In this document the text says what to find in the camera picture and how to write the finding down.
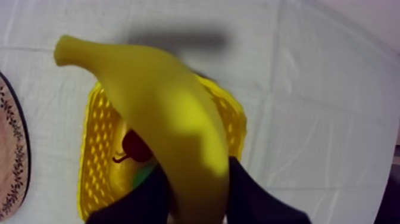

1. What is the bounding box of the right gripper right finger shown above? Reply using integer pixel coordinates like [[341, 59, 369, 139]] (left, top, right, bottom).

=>
[[225, 155, 313, 224]]

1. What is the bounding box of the small red fruit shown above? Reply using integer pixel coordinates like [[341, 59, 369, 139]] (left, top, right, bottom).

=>
[[112, 129, 154, 164]]

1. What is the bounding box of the yellow plastic basket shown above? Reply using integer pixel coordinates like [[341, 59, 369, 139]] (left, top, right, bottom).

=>
[[76, 74, 248, 222]]

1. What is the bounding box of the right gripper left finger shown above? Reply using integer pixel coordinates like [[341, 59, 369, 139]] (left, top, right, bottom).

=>
[[85, 163, 177, 224]]

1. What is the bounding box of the yellow toy banana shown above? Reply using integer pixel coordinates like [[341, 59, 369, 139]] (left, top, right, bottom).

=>
[[54, 35, 231, 224]]

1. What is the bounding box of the round wooden board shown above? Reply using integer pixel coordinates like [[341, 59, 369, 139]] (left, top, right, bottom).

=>
[[0, 71, 32, 222]]

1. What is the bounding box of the green toy pear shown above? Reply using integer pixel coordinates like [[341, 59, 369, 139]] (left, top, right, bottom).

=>
[[132, 164, 157, 189]]

